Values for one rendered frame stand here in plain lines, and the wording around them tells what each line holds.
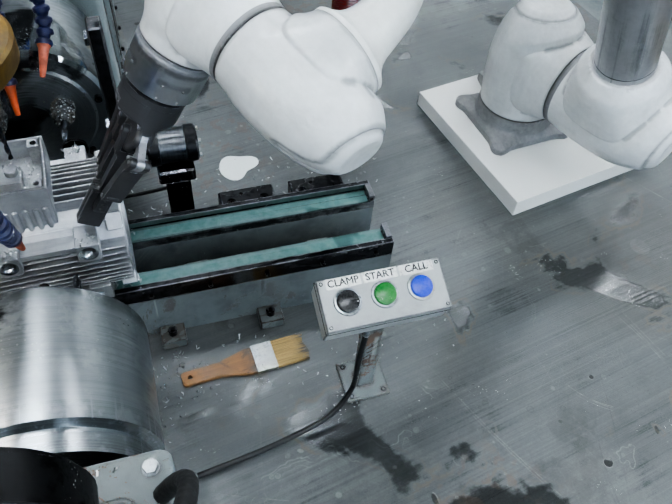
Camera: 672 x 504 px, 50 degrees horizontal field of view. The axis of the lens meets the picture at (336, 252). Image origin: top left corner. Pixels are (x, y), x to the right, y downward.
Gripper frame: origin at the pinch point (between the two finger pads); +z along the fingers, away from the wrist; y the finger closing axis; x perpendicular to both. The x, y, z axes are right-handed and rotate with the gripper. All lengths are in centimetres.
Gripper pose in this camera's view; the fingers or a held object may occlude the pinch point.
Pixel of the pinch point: (96, 203)
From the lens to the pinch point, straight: 97.7
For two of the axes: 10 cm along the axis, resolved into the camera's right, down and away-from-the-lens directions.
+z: -5.3, 6.3, 5.7
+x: 8.0, 1.5, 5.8
